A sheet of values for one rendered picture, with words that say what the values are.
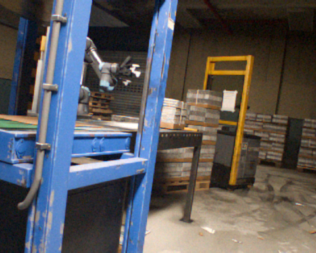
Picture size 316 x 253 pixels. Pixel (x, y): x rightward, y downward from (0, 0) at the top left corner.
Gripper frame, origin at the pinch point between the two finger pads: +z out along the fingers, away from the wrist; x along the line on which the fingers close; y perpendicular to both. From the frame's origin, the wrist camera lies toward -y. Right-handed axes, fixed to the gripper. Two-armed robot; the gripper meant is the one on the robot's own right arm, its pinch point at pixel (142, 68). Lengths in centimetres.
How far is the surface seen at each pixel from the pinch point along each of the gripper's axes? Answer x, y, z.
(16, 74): 77, 33, -47
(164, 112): -10.1, 30.4, 21.1
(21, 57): 79, 23, -46
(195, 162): -51, 64, 45
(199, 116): -161, 8, 28
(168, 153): -130, 59, 4
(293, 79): -725, -223, 208
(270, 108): -738, -131, 154
